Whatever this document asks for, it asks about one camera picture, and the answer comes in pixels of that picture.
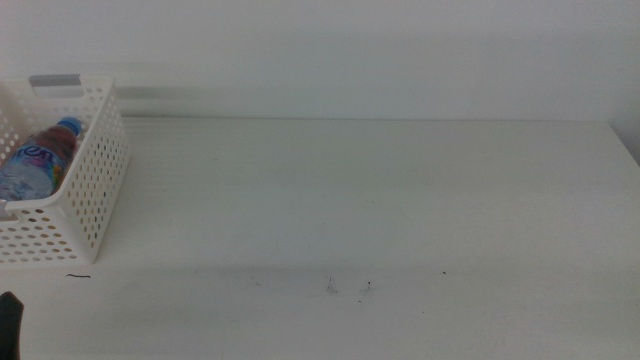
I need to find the clear water bottle blue cap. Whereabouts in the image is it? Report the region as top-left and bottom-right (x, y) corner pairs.
(0, 116), (84, 202)

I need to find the white perforated plastic basket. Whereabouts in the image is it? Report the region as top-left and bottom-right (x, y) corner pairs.
(0, 74), (131, 265)

